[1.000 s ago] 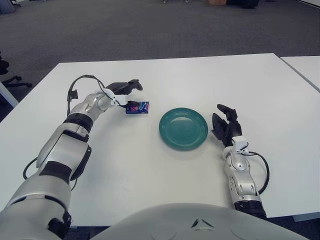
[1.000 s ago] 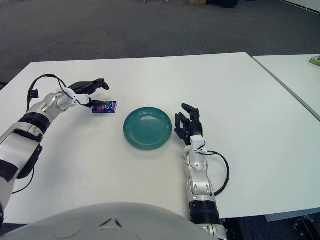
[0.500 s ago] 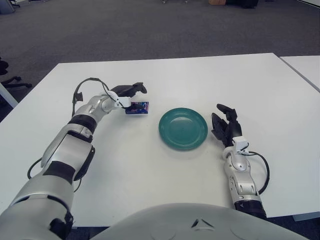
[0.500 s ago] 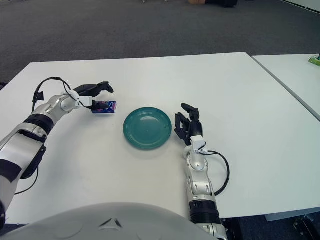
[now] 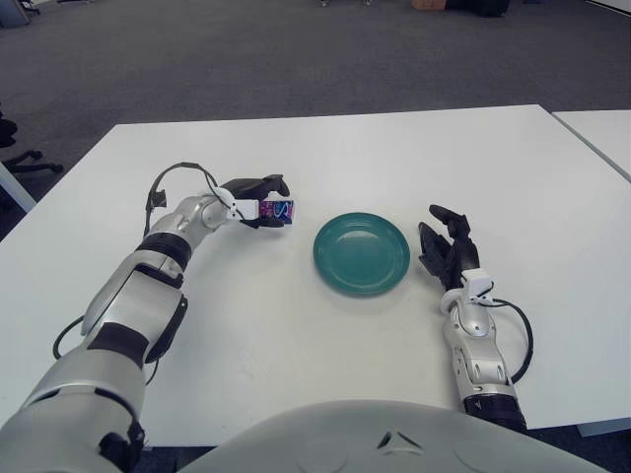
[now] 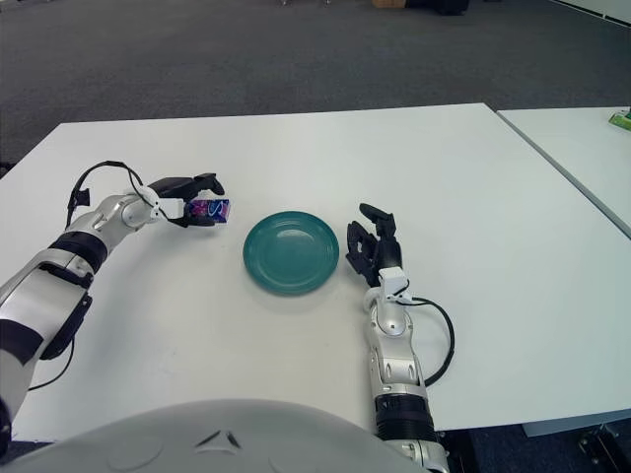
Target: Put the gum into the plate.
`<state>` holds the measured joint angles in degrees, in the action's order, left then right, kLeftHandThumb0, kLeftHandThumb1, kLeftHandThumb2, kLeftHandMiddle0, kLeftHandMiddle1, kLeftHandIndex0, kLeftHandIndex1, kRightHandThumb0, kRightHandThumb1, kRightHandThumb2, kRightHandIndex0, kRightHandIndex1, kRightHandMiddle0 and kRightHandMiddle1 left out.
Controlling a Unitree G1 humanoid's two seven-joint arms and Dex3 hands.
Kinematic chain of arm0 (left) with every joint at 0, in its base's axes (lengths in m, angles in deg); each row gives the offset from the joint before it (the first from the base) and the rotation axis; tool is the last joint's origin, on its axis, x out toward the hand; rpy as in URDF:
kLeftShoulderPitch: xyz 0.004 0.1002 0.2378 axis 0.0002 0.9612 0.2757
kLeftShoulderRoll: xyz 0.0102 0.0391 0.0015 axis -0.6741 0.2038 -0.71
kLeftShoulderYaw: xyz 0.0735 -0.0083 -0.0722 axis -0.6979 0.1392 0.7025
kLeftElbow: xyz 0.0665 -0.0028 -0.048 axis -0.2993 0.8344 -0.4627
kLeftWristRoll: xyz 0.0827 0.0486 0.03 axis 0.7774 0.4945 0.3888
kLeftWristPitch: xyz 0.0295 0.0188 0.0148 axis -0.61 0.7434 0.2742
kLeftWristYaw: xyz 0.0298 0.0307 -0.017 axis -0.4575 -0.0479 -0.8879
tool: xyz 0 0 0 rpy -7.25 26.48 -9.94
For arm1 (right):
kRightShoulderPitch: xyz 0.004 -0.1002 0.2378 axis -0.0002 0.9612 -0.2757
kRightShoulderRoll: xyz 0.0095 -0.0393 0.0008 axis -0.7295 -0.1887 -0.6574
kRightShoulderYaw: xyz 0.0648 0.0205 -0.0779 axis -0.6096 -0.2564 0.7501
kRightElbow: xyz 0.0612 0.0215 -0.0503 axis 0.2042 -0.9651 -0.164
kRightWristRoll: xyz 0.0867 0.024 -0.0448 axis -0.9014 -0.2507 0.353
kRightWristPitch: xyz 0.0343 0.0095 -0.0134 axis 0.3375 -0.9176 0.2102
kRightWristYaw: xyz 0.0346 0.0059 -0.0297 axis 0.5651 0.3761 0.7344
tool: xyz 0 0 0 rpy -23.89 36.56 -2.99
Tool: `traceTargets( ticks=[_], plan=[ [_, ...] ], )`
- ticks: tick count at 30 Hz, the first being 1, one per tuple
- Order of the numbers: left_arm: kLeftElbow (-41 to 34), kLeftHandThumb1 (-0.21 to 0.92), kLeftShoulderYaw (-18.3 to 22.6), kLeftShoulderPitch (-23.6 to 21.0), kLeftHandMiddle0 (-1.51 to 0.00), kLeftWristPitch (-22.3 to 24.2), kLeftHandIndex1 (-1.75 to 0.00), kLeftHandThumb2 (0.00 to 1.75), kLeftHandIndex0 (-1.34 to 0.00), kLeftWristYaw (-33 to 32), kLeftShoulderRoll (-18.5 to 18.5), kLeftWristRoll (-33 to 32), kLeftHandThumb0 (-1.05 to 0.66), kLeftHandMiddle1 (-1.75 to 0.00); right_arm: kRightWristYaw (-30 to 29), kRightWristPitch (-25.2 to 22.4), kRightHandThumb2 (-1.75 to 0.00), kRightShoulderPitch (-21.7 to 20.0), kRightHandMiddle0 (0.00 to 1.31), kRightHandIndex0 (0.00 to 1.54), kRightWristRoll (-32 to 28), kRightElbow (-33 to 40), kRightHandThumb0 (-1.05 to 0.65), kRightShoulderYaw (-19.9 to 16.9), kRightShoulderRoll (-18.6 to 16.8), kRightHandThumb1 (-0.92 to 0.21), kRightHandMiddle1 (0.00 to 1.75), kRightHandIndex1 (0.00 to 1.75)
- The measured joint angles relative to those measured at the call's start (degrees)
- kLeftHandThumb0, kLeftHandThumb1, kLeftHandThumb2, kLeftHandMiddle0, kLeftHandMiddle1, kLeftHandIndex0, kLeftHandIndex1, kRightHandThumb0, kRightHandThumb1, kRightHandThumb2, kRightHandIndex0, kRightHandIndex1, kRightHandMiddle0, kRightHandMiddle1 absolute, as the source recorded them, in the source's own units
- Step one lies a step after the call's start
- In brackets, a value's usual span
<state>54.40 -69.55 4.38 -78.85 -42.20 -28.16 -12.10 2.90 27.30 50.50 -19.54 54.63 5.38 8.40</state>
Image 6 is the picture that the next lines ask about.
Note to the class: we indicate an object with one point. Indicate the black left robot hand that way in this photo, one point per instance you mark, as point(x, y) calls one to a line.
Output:
point(172, 186)

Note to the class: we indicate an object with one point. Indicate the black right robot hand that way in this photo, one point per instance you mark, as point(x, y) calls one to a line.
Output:
point(389, 251)

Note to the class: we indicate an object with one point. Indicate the purple blue gum pack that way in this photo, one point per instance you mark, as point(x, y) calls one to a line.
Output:
point(214, 209)

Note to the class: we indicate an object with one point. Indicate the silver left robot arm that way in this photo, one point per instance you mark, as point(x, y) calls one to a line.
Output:
point(44, 295)

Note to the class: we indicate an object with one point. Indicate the teal round plate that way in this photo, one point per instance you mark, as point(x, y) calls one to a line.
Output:
point(291, 253)

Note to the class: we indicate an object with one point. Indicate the brown cardboard box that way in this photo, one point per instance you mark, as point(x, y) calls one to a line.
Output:
point(389, 3)

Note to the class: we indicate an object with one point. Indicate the black bulky floor object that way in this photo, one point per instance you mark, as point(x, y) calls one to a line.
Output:
point(439, 5)

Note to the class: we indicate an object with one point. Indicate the grey robot torso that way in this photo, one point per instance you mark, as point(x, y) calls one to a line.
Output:
point(148, 443)

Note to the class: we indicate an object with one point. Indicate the green box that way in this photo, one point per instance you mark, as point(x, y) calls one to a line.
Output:
point(620, 119)

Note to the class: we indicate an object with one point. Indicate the black table foot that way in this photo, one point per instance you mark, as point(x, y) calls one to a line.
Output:
point(599, 442)

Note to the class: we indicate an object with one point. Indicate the grey table frame beam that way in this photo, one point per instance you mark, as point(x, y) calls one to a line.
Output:
point(577, 425)

